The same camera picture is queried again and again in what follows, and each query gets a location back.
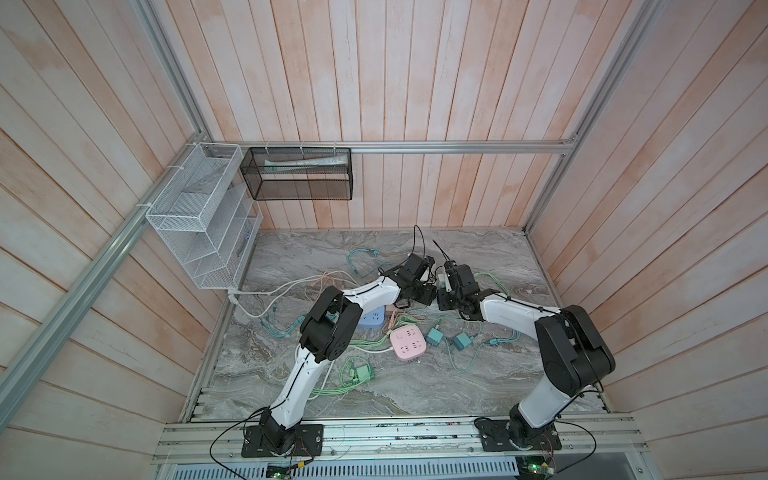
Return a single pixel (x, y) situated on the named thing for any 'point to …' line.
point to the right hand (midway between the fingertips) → (443, 292)
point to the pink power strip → (408, 342)
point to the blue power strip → (374, 318)
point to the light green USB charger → (363, 372)
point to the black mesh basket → (299, 173)
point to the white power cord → (312, 278)
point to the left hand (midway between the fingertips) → (429, 297)
